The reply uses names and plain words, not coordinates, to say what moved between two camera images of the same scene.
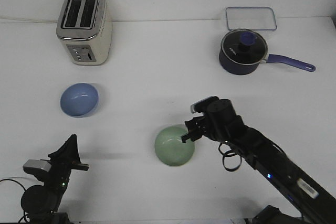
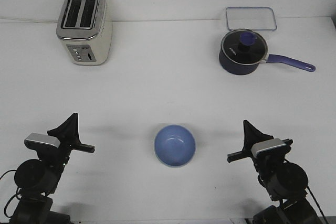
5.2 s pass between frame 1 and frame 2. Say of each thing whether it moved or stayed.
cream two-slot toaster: stayed
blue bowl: moved
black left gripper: moved
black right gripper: moved
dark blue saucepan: stayed
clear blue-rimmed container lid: stayed
